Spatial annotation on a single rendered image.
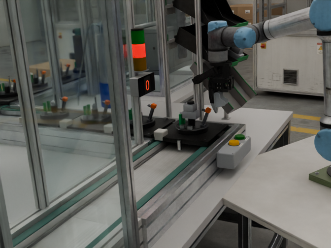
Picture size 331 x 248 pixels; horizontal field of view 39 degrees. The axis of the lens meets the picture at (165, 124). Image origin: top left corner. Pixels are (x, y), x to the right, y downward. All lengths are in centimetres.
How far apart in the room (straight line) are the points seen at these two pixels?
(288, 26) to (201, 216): 74
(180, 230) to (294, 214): 36
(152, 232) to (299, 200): 53
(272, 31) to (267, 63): 447
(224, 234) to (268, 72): 355
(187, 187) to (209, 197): 12
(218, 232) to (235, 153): 142
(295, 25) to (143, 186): 78
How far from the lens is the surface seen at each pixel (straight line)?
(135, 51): 174
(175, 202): 146
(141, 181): 163
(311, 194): 166
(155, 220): 135
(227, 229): 312
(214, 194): 164
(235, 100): 221
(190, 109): 191
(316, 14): 150
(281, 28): 176
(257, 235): 307
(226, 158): 172
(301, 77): 611
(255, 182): 173
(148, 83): 178
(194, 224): 146
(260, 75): 632
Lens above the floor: 159
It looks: 18 degrees down
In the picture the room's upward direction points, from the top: 4 degrees counter-clockwise
